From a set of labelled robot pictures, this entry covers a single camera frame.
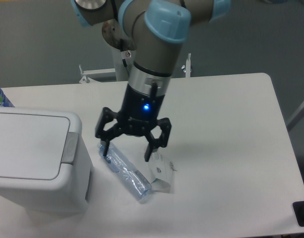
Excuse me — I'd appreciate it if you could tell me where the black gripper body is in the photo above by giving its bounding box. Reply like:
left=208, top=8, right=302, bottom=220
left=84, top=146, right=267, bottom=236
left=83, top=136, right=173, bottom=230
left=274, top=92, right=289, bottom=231
left=117, top=83, right=165, bottom=137

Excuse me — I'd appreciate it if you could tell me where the white plastic trash can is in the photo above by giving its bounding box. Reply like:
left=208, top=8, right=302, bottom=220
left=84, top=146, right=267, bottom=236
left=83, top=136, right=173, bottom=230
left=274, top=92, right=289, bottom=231
left=0, top=107, right=94, bottom=213

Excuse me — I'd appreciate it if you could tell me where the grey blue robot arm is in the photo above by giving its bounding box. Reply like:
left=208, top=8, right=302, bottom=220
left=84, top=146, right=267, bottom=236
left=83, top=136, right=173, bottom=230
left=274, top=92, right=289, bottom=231
left=71, top=0, right=231, bottom=161

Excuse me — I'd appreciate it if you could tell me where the crumpled white paper carton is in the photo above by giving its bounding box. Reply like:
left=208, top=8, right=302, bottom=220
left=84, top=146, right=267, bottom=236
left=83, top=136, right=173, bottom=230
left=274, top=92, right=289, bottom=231
left=143, top=152, right=176, bottom=193

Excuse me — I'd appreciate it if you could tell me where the crushed clear plastic bottle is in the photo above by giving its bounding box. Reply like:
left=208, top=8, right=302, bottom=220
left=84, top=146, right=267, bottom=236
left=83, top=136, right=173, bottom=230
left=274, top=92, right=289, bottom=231
left=97, top=143, right=152, bottom=203

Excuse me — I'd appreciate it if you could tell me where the blue labelled bottle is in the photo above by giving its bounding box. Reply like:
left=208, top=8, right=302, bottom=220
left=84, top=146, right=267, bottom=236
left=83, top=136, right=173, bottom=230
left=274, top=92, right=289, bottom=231
left=0, top=88, right=14, bottom=107

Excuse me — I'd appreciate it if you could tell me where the black table clamp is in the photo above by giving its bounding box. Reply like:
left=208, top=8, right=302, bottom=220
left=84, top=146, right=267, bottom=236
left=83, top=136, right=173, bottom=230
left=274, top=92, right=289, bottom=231
left=293, top=201, right=304, bottom=227

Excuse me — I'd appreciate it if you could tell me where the white metal frame bracket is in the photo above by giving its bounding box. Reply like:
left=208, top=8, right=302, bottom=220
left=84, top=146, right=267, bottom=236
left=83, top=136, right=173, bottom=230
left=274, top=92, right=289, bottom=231
left=79, top=64, right=130, bottom=84

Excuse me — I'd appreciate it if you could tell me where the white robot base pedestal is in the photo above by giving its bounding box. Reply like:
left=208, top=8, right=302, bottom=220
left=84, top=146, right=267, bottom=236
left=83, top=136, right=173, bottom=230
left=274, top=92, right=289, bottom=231
left=101, top=19, right=136, bottom=81

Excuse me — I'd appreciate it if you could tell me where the white metal post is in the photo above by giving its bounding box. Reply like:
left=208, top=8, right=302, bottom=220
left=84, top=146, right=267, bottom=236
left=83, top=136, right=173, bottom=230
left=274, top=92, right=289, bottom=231
left=181, top=53, right=193, bottom=78

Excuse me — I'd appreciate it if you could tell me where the white frame bar right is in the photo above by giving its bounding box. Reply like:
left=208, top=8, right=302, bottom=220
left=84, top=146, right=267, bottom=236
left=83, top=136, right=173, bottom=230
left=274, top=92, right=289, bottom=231
left=286, top=100, right=304, bottom=132

